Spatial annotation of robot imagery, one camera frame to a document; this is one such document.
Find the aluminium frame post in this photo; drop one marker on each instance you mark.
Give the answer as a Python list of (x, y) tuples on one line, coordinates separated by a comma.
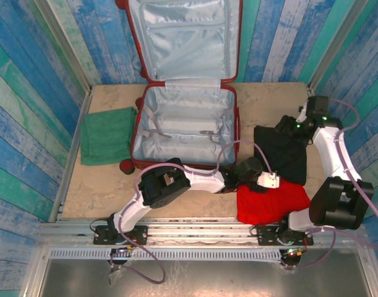
[(338, 46), (66, 46)]

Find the red hard-shell suitcase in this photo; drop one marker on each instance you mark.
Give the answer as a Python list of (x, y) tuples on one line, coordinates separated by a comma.
[(188, 123)]

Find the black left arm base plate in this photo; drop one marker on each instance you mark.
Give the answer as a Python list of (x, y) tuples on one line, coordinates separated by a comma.
[(139, 232)]

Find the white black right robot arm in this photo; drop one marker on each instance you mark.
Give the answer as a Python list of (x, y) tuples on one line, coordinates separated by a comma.
[(331, 154)]

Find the steel sheet panel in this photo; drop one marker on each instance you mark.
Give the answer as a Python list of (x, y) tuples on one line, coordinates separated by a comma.
[(207, 278)]

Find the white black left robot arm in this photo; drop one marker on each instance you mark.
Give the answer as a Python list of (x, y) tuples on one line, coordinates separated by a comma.
[(204, 182)]

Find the small circuit board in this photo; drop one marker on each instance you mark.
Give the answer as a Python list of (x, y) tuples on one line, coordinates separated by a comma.
[(122, 250), (294, 252)]

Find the black garment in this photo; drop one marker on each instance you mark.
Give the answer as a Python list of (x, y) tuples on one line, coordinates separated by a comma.
[(281, 154)]

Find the red garment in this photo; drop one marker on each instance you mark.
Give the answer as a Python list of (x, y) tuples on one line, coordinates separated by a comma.
[(269, 204)]

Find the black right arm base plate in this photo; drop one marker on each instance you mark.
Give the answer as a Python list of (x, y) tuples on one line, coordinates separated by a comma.
[(266, 235)]

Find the aluminium mounting rail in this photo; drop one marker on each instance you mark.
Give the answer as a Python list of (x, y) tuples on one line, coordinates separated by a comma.
[(201, 232)]

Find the green towel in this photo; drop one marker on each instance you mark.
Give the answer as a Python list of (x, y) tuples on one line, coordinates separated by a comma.
[(105, 136)]

